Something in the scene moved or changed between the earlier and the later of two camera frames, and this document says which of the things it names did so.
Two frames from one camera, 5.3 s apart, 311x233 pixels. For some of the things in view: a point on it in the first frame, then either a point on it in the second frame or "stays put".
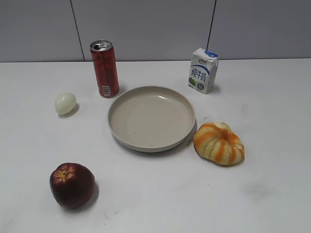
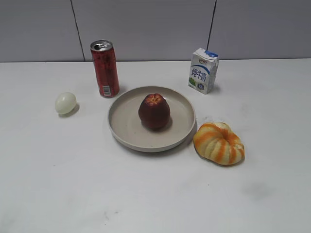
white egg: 65,103 stays put
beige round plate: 151,118 stays put
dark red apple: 72,185 to 154,111
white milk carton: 203,65 stays put
